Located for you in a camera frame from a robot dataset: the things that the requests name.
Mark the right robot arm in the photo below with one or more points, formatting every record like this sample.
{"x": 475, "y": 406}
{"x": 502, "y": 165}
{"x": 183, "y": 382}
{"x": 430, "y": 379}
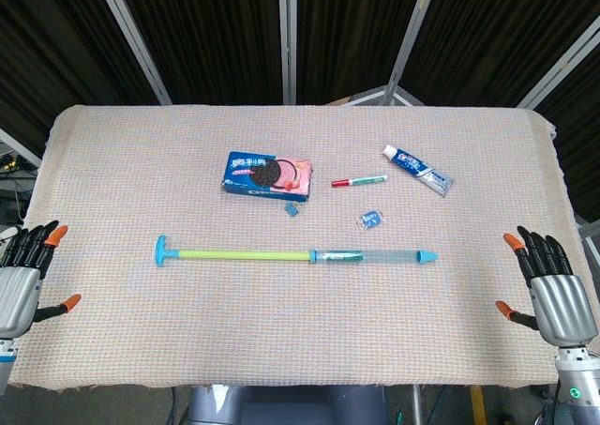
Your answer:
{"x": 574, "y": 387}

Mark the grey screen base foot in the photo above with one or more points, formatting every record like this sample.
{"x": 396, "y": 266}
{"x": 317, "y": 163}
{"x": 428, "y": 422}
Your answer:
{"x": 403, "y": 97}

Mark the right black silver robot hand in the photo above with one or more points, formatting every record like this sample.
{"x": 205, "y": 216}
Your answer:
{"x": 562, "y": 308}

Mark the blue pink Oreo box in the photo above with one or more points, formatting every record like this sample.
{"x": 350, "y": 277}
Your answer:
{"x": 244, "y": 167}

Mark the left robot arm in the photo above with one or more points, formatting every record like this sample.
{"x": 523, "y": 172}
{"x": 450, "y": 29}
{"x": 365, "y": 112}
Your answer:
{"x": 5, "y": 359}

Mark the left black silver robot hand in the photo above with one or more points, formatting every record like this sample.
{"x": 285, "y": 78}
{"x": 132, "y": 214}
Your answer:
{"x": 19, "y": 298}

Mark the metal table leg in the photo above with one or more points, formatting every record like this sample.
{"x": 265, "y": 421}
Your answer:
{"x": 416, "y": 406}

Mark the clear plastic tube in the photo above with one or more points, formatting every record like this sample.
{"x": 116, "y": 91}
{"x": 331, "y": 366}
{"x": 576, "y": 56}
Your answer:
{"x": 398, "y": 256}

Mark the small blue wrapped packet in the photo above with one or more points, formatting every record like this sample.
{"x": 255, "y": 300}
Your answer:
{"x": 371, "y": 218}

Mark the red capped white marker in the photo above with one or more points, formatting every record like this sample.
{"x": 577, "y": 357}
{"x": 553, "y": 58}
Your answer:
{"x": 361, "y": 180}

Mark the beige woven tablecloth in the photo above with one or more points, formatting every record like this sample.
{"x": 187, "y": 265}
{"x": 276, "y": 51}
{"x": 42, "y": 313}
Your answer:
{"x": 300, "y": 326}

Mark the blue binder clip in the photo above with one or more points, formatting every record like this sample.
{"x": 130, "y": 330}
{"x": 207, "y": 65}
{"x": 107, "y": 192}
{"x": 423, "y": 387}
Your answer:
{"x": 292, "y": 210}

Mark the white screen frame post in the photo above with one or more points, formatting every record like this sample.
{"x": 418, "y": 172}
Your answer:
{"x": 562, "y": 77}
{"x": 131, "y": 40}
{"x": 19, "y": 146}
{"x": 290, "y": 40}
{"x": 411, "y": 35}

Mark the blue white toothpaste tube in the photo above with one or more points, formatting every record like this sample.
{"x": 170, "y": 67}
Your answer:
{"x": 417, "y": 167}

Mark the grey robot torso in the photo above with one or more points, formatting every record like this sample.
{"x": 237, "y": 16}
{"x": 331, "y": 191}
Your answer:
{"x": 281, "y": 411}

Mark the dark pleated screen panel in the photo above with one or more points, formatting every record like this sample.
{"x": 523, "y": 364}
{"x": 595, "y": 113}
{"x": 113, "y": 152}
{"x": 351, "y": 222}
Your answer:
{"x": 211, "y": 35}
{"x": 347, "y": 31}
{"x": 581, "y": 153}
{"x": 506, "y": 31}
{"x": 47, "y": 45}

